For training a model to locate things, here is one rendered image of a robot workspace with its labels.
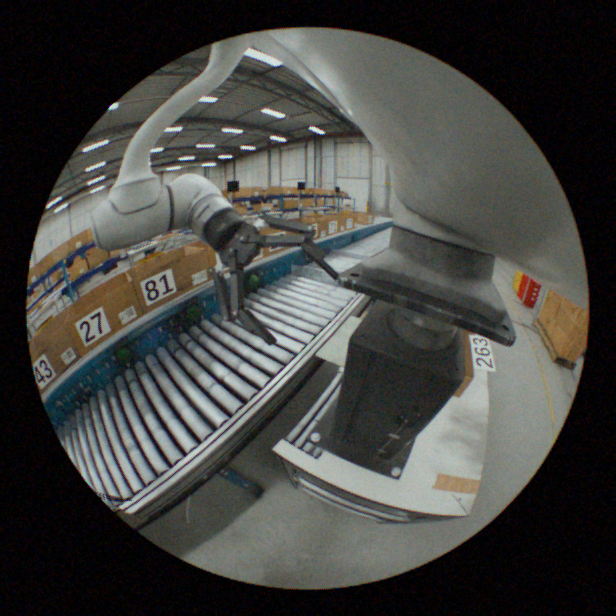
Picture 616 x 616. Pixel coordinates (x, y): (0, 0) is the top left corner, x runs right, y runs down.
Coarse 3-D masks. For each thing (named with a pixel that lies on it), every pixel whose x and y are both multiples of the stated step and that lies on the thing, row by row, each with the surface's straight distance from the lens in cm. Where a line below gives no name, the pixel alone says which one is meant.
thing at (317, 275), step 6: (294, 270) 135; (300, 270) 132; (306, 270) 130; (312, 270) 127; (318, 270) 125; (300, 276) 134; (306, 276) 131; (312, 276) 128; (318, 276) 126; (324, 276) 124; (330, 276) 122; (324, 282) 125; (330, 282) 123; (336, 282) 121
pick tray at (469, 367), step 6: (468, 336) 87; (468, 342) 85; (468, 348) 83; (468, 354) 81; (468, 360) 79; (468, 366) 77; (468, 372) 75; (468, 378) 68; (462, 384) 70; (468, 384) 70; (462, 390) 72; (456, 396) 74
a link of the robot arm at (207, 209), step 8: (200, 200) 40; (208, 200) 39; (216, 200) 39; (224, 200) 39; (200, 208) 39; (208, 208) 38; (216, 208) 37; (224, 208) 37; (232, 208) 38; (192, 216) 40; (200, 216) 38; (208, 216) 37; (216, 216) 37; (192, 224) 40; (200, 224) 37; (208, 224) 37; (200, 232) 37
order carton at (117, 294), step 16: (96, 288) 119; (112, 288) 119; (128, 288) 90; (80, 304) 122; (96, 304) 91; (112, 304) 91; (128, 304) 92; (112, 320) 93; (80, 336) 96; (80, 352) 99
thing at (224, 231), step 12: (228, 216) 36; (216, 228) 35; (228, 228) 34; (240, 228) 36; (252, 228) 34; (216, 240) 35; (228, 240) 36; (216, 252) 36; (240, 252) 34; (252, 252) 33; (228, 264) 35; (240, 264) 33
